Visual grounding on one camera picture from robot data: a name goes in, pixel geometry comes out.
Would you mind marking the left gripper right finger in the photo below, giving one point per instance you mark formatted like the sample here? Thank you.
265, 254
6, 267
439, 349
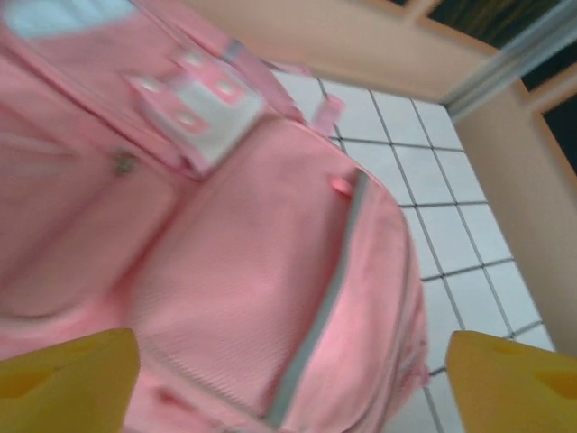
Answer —
518, 388

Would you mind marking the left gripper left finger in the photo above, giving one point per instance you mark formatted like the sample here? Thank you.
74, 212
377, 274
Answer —
63, 388

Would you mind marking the pink student backpack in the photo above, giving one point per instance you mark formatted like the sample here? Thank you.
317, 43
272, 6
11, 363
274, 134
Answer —
225, 248

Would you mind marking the aluminium corner post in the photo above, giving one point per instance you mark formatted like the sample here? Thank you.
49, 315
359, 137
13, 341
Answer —
509, 58

